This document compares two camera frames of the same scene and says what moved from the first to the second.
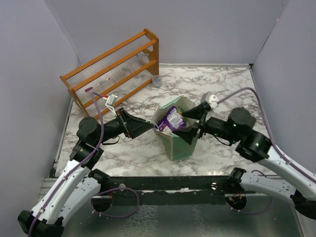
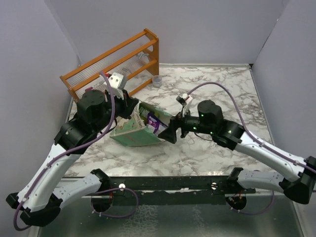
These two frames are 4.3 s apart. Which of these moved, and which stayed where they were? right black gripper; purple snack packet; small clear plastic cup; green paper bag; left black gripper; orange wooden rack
Moved: left black gripper; purple snack packet; green paper bag; right black gripper
Stayed: orange wooden rack; small clear plastic cup
